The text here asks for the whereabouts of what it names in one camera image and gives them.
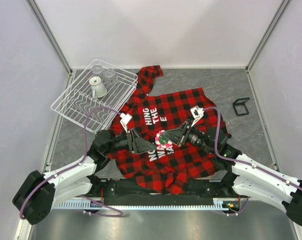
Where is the small black frame stand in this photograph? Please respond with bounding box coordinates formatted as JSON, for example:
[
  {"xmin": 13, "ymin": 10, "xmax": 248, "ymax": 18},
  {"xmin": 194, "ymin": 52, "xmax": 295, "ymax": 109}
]
[{"xmin": 232, "ymin": 97, "xmax": 250, "ymax": 117}]

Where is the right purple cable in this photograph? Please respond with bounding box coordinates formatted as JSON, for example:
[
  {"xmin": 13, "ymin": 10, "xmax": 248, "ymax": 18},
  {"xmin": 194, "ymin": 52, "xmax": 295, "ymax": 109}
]
[{"xmin": 202, "ymin": 106, "xmax": 302, "ymax": 216}]

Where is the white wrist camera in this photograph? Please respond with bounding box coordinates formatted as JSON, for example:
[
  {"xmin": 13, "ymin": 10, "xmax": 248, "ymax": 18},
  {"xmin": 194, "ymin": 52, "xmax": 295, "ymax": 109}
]
[
  {"xmin": 120, "ymin": 113, "xmax": 132, "ymax": 133},
  {"xmin": 190, "ymin": 106, "xmax": 204, "ymax": 127}
]

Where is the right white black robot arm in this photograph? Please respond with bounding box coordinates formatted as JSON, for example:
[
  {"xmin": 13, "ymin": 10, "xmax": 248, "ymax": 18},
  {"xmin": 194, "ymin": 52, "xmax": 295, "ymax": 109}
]
[{"xmin": 160, "ymin": 120, "xmax": 302, "ymax": 227}]

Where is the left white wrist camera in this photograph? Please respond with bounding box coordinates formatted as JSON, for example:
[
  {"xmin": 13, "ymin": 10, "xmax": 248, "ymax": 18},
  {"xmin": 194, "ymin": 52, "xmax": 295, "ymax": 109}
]
[{"xmin": 120, "ymin": 113, "xmax": 132, "ymax": 133}]

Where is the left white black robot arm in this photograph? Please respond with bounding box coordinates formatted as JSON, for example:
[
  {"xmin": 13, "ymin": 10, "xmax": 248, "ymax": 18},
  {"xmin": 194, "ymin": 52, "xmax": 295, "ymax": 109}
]
[{"xmin": 12, "ymin": 128, "xmax": 157, "ymax": 225}]

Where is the white wire dish rack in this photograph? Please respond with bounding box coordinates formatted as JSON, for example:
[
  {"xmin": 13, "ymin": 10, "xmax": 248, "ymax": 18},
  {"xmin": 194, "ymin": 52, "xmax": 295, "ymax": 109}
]
[{"xmin": 50, "ymin": 59, "xmax": 138, "ymax": 133}]

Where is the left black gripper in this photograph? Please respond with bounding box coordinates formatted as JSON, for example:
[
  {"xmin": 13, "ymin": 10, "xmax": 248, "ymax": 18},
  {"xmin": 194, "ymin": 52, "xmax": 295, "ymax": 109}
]
[{"xmin": 104, "ymin": 127, "xmax": 157, "ymax": 155}]

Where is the grey slotted cable duct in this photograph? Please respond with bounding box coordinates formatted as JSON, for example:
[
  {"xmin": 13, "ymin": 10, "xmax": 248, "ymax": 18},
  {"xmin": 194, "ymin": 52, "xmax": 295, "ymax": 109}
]
[{"xmin": 55, "ymin": 198, "xmax": 229, "ymax": 211}]

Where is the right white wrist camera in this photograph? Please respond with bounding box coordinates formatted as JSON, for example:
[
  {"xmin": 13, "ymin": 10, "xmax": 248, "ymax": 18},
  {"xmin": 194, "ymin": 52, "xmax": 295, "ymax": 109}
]
[{"xmin": 190, "ymin": 106, "xmax": 204, "ymax": 127}]

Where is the white ceramic mug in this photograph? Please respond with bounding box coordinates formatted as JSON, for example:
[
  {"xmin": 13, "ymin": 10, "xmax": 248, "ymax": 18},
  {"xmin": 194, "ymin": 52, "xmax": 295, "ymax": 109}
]
[{"xmin": 89, "ymin": 76, "xmax": 108, "ymax": 99}]

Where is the pink flower pom-pom brooch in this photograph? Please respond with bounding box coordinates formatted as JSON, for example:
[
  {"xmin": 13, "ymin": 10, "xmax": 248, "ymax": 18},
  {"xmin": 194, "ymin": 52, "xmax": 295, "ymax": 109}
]
[{"xmin": 155, "ymin": 130, "xmax": 173, "ymax": 149}]

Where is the clear drinking glass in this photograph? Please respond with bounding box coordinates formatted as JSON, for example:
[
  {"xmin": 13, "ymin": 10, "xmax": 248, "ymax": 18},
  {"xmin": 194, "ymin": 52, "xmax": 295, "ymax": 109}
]
[
  {"xmin": 103, "ymin": 69, "xmax": 118, "ymax": 85},
  {"xmin": 91, "ymin": 65, "xmax": 104, "ymax": 76}
]

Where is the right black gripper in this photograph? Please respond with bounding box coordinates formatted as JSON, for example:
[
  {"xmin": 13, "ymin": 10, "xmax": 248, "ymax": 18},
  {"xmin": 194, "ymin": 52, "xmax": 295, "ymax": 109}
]
[{"xmin": 161, "ymin": 119, "xmax": 215, "ymax": 155}]

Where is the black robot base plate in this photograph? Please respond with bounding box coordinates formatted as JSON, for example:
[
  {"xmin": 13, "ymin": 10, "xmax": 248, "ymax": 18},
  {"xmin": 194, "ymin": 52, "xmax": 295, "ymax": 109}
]
[{"xmin": 86, "ymin": 178, "xmax": 240, "ymax": 205}]

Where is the red black plaid shirt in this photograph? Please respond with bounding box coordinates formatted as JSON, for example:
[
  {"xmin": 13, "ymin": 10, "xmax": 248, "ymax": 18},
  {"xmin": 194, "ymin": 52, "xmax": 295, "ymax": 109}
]
[{"xmin": 109, "ymin": 65, "xmax": 218, "ymax": 194}]

